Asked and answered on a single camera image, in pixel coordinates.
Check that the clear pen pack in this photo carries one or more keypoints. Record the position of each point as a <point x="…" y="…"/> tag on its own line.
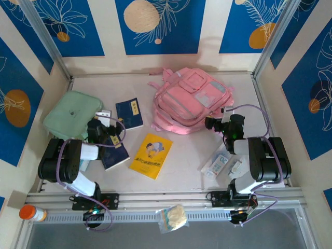
<point x="215" y="166"/>

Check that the clear bag of white items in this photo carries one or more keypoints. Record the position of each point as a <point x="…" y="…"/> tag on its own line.
<point x="173" y="216"/>

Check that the thin dark blue book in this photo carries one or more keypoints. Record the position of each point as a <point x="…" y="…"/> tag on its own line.
<point x="129" y="112"/>

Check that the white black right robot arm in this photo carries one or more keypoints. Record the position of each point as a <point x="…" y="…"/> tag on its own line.
<point x="269" y="160"/>

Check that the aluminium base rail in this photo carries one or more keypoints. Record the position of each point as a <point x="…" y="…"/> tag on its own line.
<point x="166" y="198"/>

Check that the mint green zip pouch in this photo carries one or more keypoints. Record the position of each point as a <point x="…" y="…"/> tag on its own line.
<point x="71" y="111"/>

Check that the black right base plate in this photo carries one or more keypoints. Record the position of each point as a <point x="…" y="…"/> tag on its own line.
<point x="219" y="199"/>

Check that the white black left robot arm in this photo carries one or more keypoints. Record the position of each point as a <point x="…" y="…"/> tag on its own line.
<point x="58" y="160"/>

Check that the yellow book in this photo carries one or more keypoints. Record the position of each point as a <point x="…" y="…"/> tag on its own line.
<point x="151" y="155"/>

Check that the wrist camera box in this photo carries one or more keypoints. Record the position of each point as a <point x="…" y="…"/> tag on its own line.
<point x="103" y="116"/>
<point x="227" y="112"/>

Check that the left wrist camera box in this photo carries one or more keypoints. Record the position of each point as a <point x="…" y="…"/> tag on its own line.
<point x="103" y="116"/>

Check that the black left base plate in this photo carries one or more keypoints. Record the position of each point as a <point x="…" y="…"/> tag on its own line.
<point x="111" y="201"/>

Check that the small clear eraser pack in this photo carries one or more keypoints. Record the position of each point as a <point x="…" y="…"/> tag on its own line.
<point x="235" y="167"/>

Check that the small black circuit board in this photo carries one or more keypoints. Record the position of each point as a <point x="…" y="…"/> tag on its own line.
<point x="93" y="214"/>
<point x="242" y="215"/>

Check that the pink backpack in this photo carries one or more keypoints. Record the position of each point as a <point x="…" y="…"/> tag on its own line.
<point x="186" y="101"/>

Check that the thick dark blue book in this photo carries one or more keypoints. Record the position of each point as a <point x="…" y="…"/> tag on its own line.
<point x="115" y="155"/>

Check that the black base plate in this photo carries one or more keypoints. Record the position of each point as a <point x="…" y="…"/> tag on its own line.
<point x="219" y="199"/>
<point x="111" y="201"/>

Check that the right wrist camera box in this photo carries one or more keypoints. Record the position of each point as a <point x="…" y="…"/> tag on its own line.
<point x="227" y="112"/>

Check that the aluminium frame post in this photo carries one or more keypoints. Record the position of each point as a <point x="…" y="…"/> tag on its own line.
<point x="45" y="39"/>
<point x="276" y="39"/>

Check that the orange lid bottle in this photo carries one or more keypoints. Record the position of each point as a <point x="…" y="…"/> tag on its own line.
<point x="32" y="213"/>

